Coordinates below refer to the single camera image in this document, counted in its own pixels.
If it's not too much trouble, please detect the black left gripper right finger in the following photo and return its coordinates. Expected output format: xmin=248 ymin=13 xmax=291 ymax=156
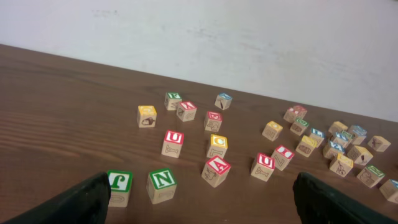
xmin=293 ymin=172 xmax=397 ymax=224

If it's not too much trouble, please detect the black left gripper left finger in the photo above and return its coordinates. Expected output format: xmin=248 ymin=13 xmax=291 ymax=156
xmin=5 ymin=172 xmax=111 ymax=224

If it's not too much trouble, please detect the yellow O block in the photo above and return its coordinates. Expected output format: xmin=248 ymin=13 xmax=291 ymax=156
xmin=262 ymin=121 xmax=283 ymax=141

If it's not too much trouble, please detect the yellow C block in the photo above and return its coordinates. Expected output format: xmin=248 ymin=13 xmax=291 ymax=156
xmin=206 ymin=134 xmax=228 ymax=159

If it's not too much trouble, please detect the green J block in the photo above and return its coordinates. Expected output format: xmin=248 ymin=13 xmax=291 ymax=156
xmin=107 ymin=170 xmax=133 ymax=208

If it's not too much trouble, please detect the yellow S block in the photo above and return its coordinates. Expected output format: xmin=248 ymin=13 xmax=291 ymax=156
xmin=329 ymin=153 xmax=354 ymax=177

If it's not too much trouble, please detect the red i block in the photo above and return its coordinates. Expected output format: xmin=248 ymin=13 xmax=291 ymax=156
xmin=283 ymin=107 xmax=300 ymax=123
xmin=271 ymin=145 xmax=294 ymax=171

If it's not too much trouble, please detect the blue 2 block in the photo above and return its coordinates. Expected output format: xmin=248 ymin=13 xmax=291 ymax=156
xmin=323 ymin=141 xmax=345 ymax=159

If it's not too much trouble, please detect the yellow pineapple block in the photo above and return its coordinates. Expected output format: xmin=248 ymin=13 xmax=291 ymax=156
xmin=295 ymin=136 xmax=317 ymax=157

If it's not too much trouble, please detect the green R block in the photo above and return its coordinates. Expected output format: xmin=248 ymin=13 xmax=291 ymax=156
xmin=357 ymin=165 xmax=386 ymax=188

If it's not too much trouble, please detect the red U block right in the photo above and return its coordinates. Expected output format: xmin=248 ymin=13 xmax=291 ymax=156
xmin=251 ymin=153 xmax=275 ymax=182

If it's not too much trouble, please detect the red u block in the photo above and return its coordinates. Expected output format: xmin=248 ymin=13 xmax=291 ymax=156
xmin=161 ymin=130 xmax=184 ymax=158
xmin=251 ymin=153 xmax=275 ymax=182

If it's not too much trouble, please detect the yellow hammer block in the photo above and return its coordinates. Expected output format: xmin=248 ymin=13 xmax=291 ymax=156
xmin=347 ymin=145 xmax=373 ymax=166

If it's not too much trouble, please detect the blue L block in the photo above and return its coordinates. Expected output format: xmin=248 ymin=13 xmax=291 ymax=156
xmin=309 ymin=128 xmax=325 ymax=147

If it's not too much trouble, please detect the blue T block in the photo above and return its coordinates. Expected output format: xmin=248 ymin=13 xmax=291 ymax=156
xmin=331 ymin=132 xmax=349 ymax=148

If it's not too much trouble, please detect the blue P block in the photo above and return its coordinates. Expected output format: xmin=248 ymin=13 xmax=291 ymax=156
xmin=379 ymin=179 xmax=398 ymax=203

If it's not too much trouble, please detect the green N block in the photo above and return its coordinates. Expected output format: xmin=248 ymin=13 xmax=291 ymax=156
xmin=146 ymin=168 xmax=177 ymax=204

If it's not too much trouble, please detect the green Z block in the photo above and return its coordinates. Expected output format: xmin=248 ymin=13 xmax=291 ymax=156
xmin=341 ymin=130 xmax=353 ymax=142

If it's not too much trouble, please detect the yellow far block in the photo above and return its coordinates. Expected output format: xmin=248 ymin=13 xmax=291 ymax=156
xmin=328 ymin=121 xmax=348 ymax=134

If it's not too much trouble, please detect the green B block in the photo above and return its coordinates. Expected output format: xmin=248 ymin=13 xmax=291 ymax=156
xmin=290 ymin=118 xmax=309 ymax=136

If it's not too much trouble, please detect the red I block far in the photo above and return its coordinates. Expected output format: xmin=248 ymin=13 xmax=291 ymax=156
xmin=283 ymin=107 xmax=300 ymax=123

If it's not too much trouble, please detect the red M block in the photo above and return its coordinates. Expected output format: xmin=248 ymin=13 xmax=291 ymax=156
xmin=293 ymin=105 xmax=308 ymax=119

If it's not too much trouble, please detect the yellow acorn block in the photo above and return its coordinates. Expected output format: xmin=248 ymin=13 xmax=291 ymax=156
xmin=137 ymin=105 xmax=157 ymax=128

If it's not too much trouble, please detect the red U block left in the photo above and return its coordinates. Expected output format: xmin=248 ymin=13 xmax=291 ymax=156
xmin=161 ymin=130 xmax=184 ymax=158

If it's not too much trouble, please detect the red A block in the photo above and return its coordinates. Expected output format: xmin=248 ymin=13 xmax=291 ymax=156
xmin=201 ymin=156 xmax=231 ymax=188

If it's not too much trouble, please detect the red E block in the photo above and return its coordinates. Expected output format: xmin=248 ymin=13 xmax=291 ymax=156
xmin=204 ymin=111 xmax=223 ymax=132

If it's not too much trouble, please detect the green F block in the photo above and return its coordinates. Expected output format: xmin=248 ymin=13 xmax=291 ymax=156
xmin=164 ymin=92 xmax=182 ymax=111

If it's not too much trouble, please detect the red Y block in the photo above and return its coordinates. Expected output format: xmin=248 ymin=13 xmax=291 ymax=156
xmin=176 ymin=101 xmax=197 ymax=122

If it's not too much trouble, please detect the blue X block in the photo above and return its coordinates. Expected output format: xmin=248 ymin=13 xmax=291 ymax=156
xmin=215 ymin=93 xmax=233 ymax=110

